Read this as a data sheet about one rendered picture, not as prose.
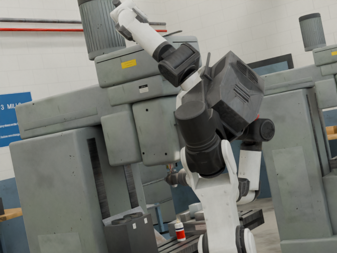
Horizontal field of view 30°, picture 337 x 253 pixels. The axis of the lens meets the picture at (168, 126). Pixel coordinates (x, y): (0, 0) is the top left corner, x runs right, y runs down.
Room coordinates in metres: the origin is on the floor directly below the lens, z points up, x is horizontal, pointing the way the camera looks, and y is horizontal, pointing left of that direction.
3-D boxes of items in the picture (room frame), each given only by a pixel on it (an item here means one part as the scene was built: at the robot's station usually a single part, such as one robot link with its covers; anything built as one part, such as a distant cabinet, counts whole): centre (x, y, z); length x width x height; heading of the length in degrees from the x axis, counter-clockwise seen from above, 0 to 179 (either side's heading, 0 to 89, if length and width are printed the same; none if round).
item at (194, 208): (3.19, -0.06, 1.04); 0.06 x 0.05 x 0.06; 147
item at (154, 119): (3.07, 0.03, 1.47); 0.21 x 0.19 x 0.32; 145
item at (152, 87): (3.09, 0.06, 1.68); 0.34 x 0.24 x 0.10; 55
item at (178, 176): (2.99, -0.02, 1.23); 0.13 x 0.12 x 0.10; 123
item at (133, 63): (3.07, 0.04, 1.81); 0.47 x 0.26 x 0.16; 55
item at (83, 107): (3.35, 0.44, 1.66); 0.80 x 0.23 x 0.20; 55
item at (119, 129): (3.18, 0.19, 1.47); 0.24 x 0.19 x 0.26; 145
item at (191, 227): (3.17, -0.08, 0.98); 0.35 x 0.15 x 0.11; 57
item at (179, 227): (3.05, 0.04, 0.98); 0.04 x 0.04 x 0.11
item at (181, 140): (3.00, -0.06, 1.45); 0.04 x 0.04 x 0.21; 55
